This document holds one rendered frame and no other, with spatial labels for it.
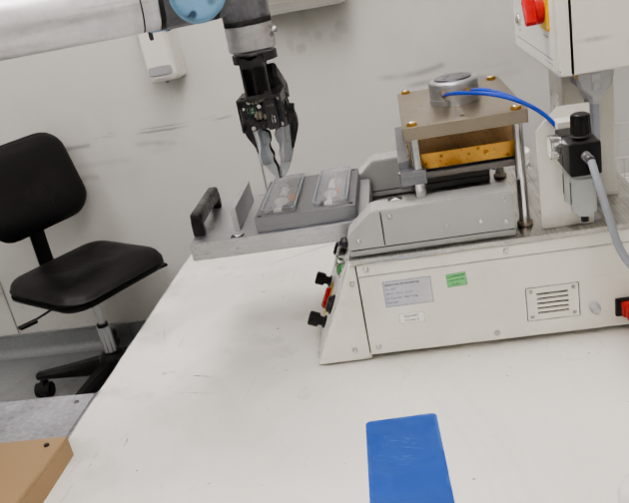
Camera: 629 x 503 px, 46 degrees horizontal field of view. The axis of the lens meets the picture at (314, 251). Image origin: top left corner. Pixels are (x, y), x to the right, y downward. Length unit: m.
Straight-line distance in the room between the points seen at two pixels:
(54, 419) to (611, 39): 1.01
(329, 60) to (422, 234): 1.62
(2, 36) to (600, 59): 0.77
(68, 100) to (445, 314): 2.07
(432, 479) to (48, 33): 0.72
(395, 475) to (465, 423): 0.13
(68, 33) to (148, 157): 1.92
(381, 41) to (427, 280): 1.62
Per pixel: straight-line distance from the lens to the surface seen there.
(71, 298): 2.56
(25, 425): 1.33
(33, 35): 1.01
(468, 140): 1.19
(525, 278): 1.17
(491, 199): 1.12
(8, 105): 3.08
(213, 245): 1.22
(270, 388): 1.20
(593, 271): 1.19
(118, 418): 1.25
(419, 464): 0.99
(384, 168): 1.38
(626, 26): 1.11
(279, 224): 1.20
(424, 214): 1.12
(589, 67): 1.10
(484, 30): 2.68
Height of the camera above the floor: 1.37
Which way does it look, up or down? 22 degrees down
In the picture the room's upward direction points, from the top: 11 degrees counter-clockwise
